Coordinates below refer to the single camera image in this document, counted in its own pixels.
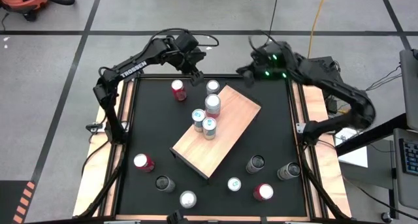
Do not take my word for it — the white paper sheet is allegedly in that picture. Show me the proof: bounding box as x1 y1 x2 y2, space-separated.
335 125 369 168

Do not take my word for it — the black table mat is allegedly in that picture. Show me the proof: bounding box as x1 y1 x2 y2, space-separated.
116 76 310 217

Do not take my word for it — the dark computer keyboard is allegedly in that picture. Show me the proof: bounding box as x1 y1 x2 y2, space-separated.
398 138 418 176

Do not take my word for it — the small black object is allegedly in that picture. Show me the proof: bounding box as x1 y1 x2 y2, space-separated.
166 209 190 224

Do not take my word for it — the black metal beam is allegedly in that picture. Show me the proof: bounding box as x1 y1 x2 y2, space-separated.
335 112 409 157

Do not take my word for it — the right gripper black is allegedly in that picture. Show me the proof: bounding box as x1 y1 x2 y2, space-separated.
236 42 297 88

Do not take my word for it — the grey desk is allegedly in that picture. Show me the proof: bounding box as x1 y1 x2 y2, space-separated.
390 127 418 212

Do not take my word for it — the black orange striped floor mat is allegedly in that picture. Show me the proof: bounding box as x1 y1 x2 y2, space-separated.
0 180 37 224

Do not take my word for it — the light grey computer tower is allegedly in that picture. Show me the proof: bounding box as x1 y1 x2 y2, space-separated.
399 48 418 131

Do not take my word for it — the white Celsius can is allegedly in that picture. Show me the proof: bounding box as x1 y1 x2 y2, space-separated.
155 174 176 194
245 154 266 175
276 161 302 182

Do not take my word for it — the black aluminium table frame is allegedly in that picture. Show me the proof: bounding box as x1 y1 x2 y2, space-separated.
76 62 352 224

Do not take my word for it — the yellow floor cable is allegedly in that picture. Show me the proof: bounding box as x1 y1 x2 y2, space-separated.
306 0 329 60

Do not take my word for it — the orange shop vacuum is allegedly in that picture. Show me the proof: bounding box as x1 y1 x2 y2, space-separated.
0 0 50 22

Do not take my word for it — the red soda can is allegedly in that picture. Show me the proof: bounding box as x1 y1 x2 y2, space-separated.
252 183 275 202
170 79 188 102
133 153 156 173

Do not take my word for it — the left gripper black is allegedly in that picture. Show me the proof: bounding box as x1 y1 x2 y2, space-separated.
169 33 206 87

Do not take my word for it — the wooden shelf with black frame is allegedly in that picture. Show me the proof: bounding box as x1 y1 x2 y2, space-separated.
169 84 262 181

